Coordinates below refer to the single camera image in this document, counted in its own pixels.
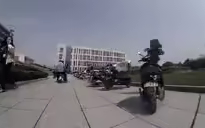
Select white multi-storey building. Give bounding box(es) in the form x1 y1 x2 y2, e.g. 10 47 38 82
56 43 128 73

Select row of parked scooters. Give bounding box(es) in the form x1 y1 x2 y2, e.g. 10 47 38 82
72 60 133 90

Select person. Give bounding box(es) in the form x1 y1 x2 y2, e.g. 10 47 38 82
0 35 17 94
54 59 67 80

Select black scooter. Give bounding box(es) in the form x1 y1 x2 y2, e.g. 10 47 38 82
137 49 167 115

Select dark tree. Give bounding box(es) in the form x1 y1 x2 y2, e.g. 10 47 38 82
148 38 166 56

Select grey slab pavement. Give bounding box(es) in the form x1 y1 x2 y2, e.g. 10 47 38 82
0 75 205 128

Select grey kerb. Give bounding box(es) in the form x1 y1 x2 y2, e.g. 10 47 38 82
0 77 53 93
129 81 205 94

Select green hedge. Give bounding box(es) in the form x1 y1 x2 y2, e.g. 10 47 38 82
13 63 54 83

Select low pale building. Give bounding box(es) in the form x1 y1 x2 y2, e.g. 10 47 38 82
14 54 35 65

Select grass lawn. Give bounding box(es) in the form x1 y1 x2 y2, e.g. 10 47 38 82
129 69 205 87

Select row of trees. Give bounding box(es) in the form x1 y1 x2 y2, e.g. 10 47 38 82
161 55 205 71

